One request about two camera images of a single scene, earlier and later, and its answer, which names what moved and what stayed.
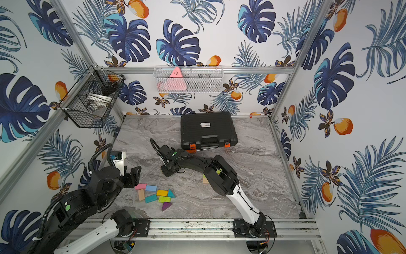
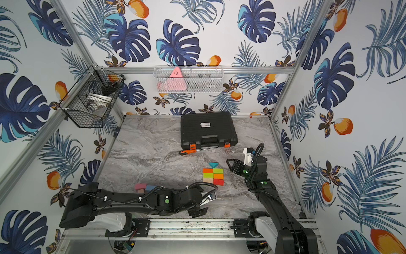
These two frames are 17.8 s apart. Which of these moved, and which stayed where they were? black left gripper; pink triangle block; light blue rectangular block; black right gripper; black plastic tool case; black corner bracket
Moved: black right gripper; black left gripper
Stayed: light blue rectangular block; pink triangle block; black corner bracket; black plastic tool case
